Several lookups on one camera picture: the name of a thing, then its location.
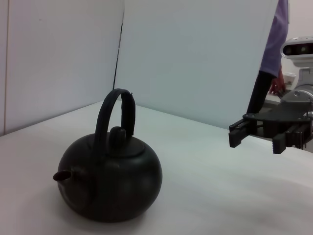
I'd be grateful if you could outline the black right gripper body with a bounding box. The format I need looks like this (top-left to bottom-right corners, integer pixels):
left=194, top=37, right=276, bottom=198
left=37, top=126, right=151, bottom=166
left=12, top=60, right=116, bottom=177
left=242, top=99, right=313, bottom=135

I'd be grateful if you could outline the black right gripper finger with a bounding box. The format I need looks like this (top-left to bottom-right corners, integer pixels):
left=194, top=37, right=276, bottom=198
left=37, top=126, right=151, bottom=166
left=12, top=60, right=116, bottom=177
left=271, top=123, right=313, bottom=155
left=228, top=119, right=265, bottom=148

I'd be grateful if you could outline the black round teapot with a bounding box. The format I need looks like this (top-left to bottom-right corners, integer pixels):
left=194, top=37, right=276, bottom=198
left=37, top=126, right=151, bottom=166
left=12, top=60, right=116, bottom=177
left=53, top=88, right=163, bottom=223

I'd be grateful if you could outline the grey office desk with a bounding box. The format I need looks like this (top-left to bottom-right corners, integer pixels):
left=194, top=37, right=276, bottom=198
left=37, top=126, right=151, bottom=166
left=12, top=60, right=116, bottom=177
left=265, top=83, right=298, bottom=105

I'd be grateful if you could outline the person in purple shirt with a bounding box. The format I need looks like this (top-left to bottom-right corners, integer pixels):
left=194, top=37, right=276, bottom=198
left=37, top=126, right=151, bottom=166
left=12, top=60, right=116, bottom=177
left=246, top=0, right=291, bottom=116

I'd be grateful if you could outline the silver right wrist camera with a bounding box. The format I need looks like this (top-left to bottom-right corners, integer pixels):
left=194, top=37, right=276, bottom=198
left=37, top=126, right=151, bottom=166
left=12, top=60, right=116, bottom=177
left=280, top=36, right=313, bottom=86

